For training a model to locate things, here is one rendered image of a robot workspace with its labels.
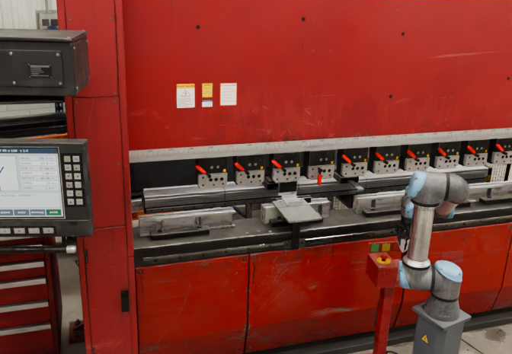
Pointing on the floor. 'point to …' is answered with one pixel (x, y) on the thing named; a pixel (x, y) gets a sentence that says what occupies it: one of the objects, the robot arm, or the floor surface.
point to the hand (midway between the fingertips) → (404, 250)
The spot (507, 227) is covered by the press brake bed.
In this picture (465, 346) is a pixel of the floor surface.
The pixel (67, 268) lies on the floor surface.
